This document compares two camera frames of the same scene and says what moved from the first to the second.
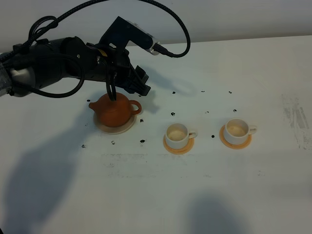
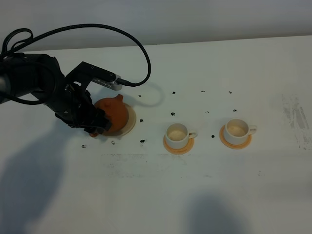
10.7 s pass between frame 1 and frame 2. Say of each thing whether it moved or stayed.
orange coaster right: stayed
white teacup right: stayed
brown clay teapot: moved
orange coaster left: stayed
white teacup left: stayed
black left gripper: moved
